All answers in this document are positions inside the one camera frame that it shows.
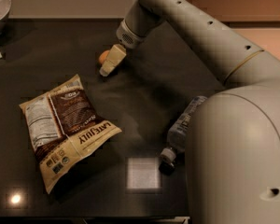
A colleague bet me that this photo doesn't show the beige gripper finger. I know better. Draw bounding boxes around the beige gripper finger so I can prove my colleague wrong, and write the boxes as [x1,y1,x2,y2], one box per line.
[100,44,126,77]

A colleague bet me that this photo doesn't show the orange fruit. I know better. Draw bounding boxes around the orange fruit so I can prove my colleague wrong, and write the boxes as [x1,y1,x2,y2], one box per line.
[98,50,109,64]

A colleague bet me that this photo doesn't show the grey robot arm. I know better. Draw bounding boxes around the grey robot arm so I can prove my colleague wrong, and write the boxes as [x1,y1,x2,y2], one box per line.
[117,0,280,224]

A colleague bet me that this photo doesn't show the blue plastic water bottle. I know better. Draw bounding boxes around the blue plastic water bottle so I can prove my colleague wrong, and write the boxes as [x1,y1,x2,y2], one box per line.
[160,96,207,175]

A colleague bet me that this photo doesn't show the Late July chip bag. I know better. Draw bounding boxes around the Late July chip bag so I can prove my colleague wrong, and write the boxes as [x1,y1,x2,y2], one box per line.
[20,76,121,192]

